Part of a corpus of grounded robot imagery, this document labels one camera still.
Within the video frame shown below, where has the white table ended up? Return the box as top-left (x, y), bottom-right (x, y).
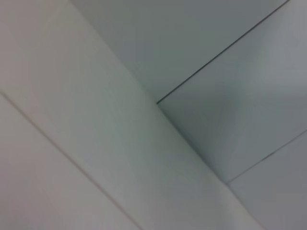
top-left (0, 0), bottom-right (266, 230)

